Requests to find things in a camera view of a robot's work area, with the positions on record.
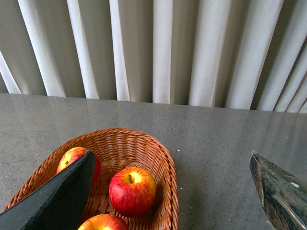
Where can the worn left gripper right finger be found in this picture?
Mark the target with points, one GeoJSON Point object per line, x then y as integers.
{"type": "Point", "coordinates": [283, 196]}

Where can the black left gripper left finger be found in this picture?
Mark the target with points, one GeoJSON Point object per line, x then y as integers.
{"type": "Point", "coordinates": [56, 205]}

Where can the red yellow apple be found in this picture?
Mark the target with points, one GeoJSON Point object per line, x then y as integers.
{"type": "Point", "coordinates": [72, 155]}
{"type": "Point", "coordinates": [104, 222]}

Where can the red yellow apple in basket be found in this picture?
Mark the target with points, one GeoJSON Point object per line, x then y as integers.
{"type": "Point", "coordinates": [72, 155]}

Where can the left brown wicker basket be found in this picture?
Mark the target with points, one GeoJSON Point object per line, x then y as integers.
{"type": "Point", "coordinates": [117, 149]}

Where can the white pleated curtain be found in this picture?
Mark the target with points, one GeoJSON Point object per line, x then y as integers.
{"type": "Point", "coordinates": [241, 54]}

